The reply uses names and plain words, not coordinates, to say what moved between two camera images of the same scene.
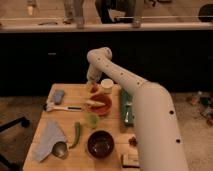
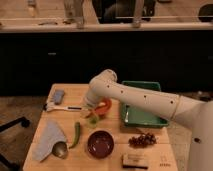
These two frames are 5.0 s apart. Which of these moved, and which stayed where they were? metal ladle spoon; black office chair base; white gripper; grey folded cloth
Moved: white gripper
Stayed: grey folded cloth; black office chair base; metal ladle spoon
